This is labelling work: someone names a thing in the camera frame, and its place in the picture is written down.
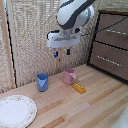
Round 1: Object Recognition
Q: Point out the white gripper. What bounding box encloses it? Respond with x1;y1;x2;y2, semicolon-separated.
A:
46;28;82;59

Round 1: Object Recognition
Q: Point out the dark brown drawer cabinet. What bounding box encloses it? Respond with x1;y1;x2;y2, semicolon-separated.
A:
87;9;128;83

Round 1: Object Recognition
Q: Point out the pink cup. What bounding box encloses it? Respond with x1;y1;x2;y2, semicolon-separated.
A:
63;67;77;85

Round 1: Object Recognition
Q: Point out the bamboo blind screen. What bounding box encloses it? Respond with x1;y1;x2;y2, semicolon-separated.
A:
5;0;101;88

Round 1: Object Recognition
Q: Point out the blue cup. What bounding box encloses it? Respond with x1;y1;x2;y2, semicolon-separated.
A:
36;72;50;93

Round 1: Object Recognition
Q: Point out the orange rectangular block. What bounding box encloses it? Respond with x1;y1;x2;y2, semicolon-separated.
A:
71;82;87;95

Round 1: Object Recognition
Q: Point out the white floral-rim plate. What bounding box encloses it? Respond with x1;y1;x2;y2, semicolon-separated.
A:
0;94;38;128

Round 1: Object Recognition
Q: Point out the grey object at table corner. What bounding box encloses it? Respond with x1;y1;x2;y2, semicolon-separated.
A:
110;104;128;128

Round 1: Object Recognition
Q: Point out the lower drawer metal handle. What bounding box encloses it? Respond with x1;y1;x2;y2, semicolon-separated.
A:
96;55;123;67

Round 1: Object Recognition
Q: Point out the drawer metal handle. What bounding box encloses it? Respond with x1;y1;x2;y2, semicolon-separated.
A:
96;55;123;67
105;27;128;37

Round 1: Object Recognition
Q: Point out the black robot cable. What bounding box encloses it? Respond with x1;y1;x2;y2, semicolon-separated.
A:
79;15;128;37

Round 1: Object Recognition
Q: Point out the wooden post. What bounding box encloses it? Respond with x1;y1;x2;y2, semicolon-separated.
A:
0;0;17;90

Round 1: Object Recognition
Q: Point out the upper drawer metal handle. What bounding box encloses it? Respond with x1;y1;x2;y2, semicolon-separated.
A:
105;27;128;37

